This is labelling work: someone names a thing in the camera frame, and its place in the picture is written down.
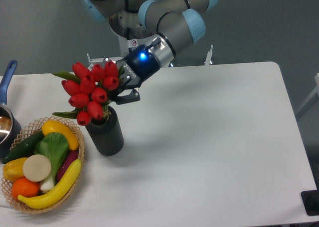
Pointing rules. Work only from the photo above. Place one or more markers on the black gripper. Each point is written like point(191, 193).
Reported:
point(136, 67)

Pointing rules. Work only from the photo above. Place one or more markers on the red tulip bouquet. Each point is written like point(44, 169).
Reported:
point(89, 91)

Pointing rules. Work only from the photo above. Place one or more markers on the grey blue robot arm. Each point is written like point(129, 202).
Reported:
point(174, 24)

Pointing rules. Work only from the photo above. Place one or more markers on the dark grey ribbed vase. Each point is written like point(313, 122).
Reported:
point(106, 133)

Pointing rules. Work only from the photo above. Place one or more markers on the yellow squash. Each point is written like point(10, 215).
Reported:
point(56, 126)

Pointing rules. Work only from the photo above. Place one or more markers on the purple sweet potato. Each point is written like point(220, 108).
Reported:
point(73, 155)

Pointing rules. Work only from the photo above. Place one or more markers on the green bok choy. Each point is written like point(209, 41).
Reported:
point(55, 147)

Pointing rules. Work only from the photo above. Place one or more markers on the green cucumber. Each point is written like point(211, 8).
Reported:
point(24, 149)

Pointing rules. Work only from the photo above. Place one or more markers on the beige round disc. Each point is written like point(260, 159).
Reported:
point(36, 168)

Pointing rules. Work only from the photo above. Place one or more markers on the yellow bell pepper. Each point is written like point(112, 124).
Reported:
point(13, 170)

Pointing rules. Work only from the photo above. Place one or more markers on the orange fruit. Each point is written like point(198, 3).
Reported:
point(25, 188)

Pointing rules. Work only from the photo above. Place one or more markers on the yellow banana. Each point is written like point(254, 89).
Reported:
point(58, 191)

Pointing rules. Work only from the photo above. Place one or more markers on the woven wicker basket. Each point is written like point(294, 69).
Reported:
point(27, 131)

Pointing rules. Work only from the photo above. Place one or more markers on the black device at edge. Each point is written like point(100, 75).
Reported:
point(311, 202)

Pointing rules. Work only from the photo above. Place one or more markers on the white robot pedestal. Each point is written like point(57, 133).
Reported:
point(131, 33)

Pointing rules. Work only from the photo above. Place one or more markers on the blue handled saucepan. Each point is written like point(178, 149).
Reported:
point(9, 126)

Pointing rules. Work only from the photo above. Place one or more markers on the white frame at right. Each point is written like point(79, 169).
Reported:
point(309, 100)

